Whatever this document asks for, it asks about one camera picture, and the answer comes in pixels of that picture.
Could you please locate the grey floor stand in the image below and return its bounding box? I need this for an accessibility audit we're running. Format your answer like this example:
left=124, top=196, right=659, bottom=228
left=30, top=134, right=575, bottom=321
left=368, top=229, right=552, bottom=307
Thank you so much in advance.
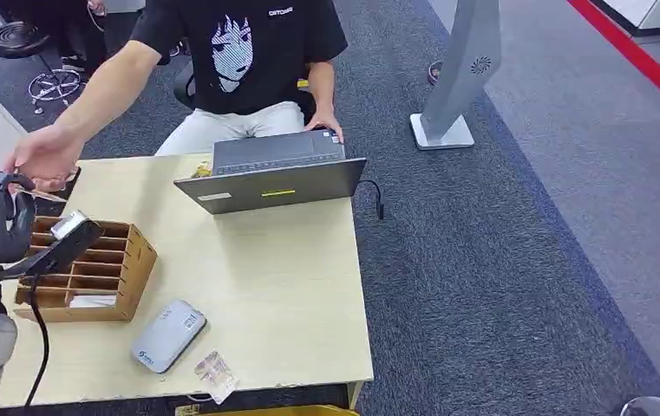
left=408, top=0, right=503, bottom=152

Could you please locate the clear plastic card sleeve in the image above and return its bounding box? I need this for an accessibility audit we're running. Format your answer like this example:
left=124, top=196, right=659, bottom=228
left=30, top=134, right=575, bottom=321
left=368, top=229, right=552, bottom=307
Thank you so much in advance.
left=194, top=351, right=240, bottom=406

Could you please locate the black laptop cable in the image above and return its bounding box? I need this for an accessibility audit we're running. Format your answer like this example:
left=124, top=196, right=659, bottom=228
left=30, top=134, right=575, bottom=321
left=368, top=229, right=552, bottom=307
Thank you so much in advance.
left=358, top=179, right=385, bottom=221

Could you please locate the white counter unit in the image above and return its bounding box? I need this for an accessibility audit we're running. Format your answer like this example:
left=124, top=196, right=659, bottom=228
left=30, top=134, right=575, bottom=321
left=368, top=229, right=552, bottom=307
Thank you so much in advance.
left=591, top=0, right=660, bottom=37

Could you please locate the wooden card sorting box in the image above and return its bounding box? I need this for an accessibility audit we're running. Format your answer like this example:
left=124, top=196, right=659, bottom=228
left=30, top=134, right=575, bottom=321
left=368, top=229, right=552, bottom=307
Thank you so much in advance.
left=13, top=215, right=159, bottom=324

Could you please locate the black stool with chrome base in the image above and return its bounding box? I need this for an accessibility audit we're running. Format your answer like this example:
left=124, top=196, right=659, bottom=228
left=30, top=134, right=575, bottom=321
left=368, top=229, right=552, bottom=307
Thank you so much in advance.
left=0, top=22, right=83, bottom=114

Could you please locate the person's left hand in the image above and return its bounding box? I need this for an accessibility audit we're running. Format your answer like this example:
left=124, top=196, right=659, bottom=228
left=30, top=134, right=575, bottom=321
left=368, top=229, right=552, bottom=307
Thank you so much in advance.
left=304, top=108, right=345, bottom=145

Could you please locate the person in background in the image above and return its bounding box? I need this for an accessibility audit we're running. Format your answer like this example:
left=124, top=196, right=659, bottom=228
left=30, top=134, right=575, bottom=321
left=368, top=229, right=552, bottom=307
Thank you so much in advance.
left=0, top=0, right=108, bottom=73

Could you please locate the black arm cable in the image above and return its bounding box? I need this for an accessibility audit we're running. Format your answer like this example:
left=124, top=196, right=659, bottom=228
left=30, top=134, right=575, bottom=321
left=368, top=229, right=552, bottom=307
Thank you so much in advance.
left=23, top=275, right=51, bottom=410

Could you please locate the grey card reader device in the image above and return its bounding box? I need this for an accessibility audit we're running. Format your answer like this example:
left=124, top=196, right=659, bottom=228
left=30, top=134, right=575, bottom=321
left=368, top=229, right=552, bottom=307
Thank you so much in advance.
left=130, top=299, right=208, bottom=375

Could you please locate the grey laptop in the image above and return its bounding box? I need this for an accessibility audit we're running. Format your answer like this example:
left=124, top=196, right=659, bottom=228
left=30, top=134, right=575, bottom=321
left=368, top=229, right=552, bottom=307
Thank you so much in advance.
left=173, top=128, right=368, bottom=216

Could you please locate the person's right hand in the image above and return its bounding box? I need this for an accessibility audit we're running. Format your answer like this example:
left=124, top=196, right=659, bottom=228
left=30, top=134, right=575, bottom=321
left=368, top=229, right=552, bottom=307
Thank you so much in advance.
left=4, top=123, right=87, bottom=193

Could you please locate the black office chair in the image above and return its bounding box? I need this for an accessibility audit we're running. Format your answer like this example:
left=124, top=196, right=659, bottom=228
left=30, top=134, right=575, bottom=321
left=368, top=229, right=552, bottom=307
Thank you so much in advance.
left=173, top=57, right=317, bottom=125

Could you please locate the red barrier belt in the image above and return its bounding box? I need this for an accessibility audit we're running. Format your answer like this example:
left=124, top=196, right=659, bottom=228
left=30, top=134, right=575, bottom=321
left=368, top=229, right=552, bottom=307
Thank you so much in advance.
left=565, top=0, right=660, bottom=123

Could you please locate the white card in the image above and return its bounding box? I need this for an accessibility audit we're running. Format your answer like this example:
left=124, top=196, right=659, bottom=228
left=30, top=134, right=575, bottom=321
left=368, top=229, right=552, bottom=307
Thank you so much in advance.
left=69, top=294, right=117, bottom=309

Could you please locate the dark picture card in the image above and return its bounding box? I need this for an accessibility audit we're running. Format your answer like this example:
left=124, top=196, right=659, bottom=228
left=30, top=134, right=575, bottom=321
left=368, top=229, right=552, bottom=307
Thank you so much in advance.
left=35, top=166, right=82, bottom=217

